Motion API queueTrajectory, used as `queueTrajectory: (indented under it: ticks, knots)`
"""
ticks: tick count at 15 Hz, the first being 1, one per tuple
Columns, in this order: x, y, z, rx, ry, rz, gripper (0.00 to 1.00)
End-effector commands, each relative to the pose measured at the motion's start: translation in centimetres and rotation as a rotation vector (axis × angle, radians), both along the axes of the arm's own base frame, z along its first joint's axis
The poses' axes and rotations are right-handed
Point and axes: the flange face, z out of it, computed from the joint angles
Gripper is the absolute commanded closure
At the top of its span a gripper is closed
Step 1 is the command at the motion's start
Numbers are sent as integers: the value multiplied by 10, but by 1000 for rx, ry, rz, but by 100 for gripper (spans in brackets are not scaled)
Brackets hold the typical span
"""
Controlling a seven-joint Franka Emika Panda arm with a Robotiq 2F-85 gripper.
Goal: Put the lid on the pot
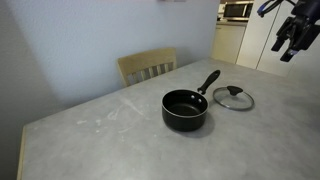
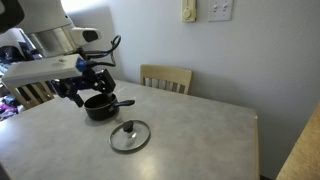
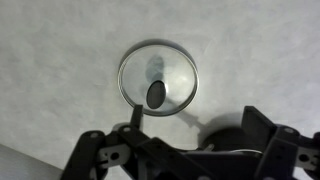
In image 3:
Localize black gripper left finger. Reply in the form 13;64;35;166
59;104;214;180

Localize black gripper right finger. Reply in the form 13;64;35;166
241;105;320;180

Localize glass lid with black knob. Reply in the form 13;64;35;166
117;39;200;117

